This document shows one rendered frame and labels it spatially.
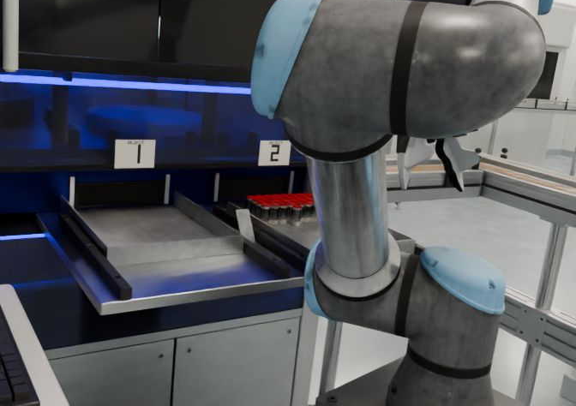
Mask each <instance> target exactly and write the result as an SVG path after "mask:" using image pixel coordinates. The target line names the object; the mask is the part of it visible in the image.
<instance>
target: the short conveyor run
mask: <svg viewBox="0 0 576 406"><path fill-rule="evenodd" d="M386 172H387V203H393V202H406V201H420V200H446V199H460V198H474V197H479V195H480V190H481V186H482V180H483V170H471V169H467V170H464V171H462V177H463V183H464V191H463V192H460V191H458V189H456V188H455V187H454V186H453V185H452V184H451V183H450V182H449V178H448V175H447V173H446V172H445V170H444V165H443V163H442V161H441V160H440V159H439V158H438V157H437V154H434V155H433V156H432V158H431V159H429V160H427V161H425V162H423V163H421V164H419V165H417V166H415V167H413V168H412V169H411V174H410V181H409V184H408V187H407V189H406V191H404V190H402V189H401V186H400V182H399V172H398V165H397V155H386Z"/></svg>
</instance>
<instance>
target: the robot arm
mask: <svg viewBox="0 0 576 406"><path fill-rule="evenodd" d="M553 2H554V0H277V1H276V2H275V3H274V4H273V6H272V7H271V8H270V10H269V11H268V13H267V16H266V18H265V20H264V22H263V24H262V27H261V30H260V33H259V37H258V39H257V43H256V47H255V54H254V59H253V64H252V71H251V98H252V103H253V106H254V107H255V110H256V111H257V112H258V113H259V114H261V115H263V116H267V117H268V118H269V119H273V118H274V117H277V118H282V120H283V124H284V128H285V133H286V136H287V138H288V140H289V142H290V143H291V144H292V146H293V147H294V148H295V149H296V150H298V151H299V152H300V153H301V154H302V155H304V156H305V158H306V163H307V167H308V172H309V180H310V185H311V189H312V194H313V198H314V203H315V211H316V216H317V221H318V225H319V230H320V234H321V238H320V239H319V240H317V241H316V242H315V244H314V245H313V247H312V248H311V249H310V252H309V256H308V258H307V262H306V266H305V271H304V279H303V280H304V282H305V285H304V287H303V290H304V296H305V300H306V302H307V305H308V307H309V309H310V310H311V311H312V312H313V313H315V314H316V315H319V316H321V317H325V318H326V319H329V320H331V321H335V322H340V321H341V322H345V323H348V324H352V325H358V326H361V327H365V328H369V329H372V330H376V331H383V332H386V333H390V334H393V335H396V336H400V337H406V338H408V344H407V350H406V353H405V356H404V358H403V360H402V362H401V363H400V364H399V367H398V369H397V370H396V372H395V374H394V376H393V377H392V379H391V381H390V383H389V386H388V389H387V400H386V404H387V406H495V401H494V395H493V390H492V384H491V378H490V369H491V365H492V361H493V356H494V352H495V344H496V339H497V335H498V331H499V326H500V322H501V314H502V313H503V312H504V308H505V305H504V298H505V292H506V281H505V278H504V277H503V275H502V273H501V272H500V271H499V270H498V269H497V268H496V267H495V266H493V265H492V264H490V263H489V262H488V261H487V260H484V259H482V258H480V257H478V256H476V255H474V254H470V253H468V252H466V251H463V250H459V249H457V248H450V247H440V246H430V247H427V248H425V249H424V250H423V251H422V252H421V254H420V255H415V254H408V253H404V252H400V251H399V246H398V244H397V242H396V241H395V240H394V238H393V237H392V236H391V235H390V234H389V233H388V220H387V172H386V148H385V146H386V145H387V144H388V143H389V142H390V141H391V139H392V138H393V137H394V135H397V148H396V153H397V154H398V155H397V165H398V172H399V182H400V186H401V189H402V190H404V191H406V189H407V187H408V184H409V181H410V174H411V169H412V168H413V167H415V166H417V165H419V164H421V163H423V162H425V161H427V160H429V159H431V158H432V156H433V155H434V153H435V152H436V154H437V157H438V158H439V159H440V160H441V161H442V163H443V165H444V170H445V172H446V173H447V175H448V178H449V182H450V183H451V184H452V185H453V186H454V187H455V188H456V189H458V191H460V192H463V191H464V183H463V177H462V171H464V170H467V169H469V168H471V167H472V166H474V165H476V164H478V163H479V161H480V157H479V155H478V154H477V152H474V151H470V150H466V149H464V148H463V147H462V146H461V145H460V143H459V141H458V139H457V137H461V136H466V135H467V133H471V132H475V131H478V129H479V128H481V127H483V126H485V125H487V124H490V123H492V122H494V121H495V120H497V119H499V118H501V117H502V116H504V115H506V114H507V113H508V112H509V111H511V110H513V109H514V108H515V107H516V106H517V105H519V104H520V103H521V102H522V101H523V100H524V99H525V98H526V97H527V96H528V95H529V94H530V92H531V91H532V89H533V88H534V87H535V85H536V84H537V82H538V80H539V78H540V76H541V74H542V72H543V66H544V63H545V57H546V42H545V37H544V33H543V29H542V27H541V26H540V24H539V22H538V20H537V16H538V15H546V14H548V13H549V12H550V10H551V8H552V5H553ZM426 141H427V142H428V144H430V143H434V142H435V141H436V143H435V149H434V148H433V147H432V146H427V145H426Z"/></svg>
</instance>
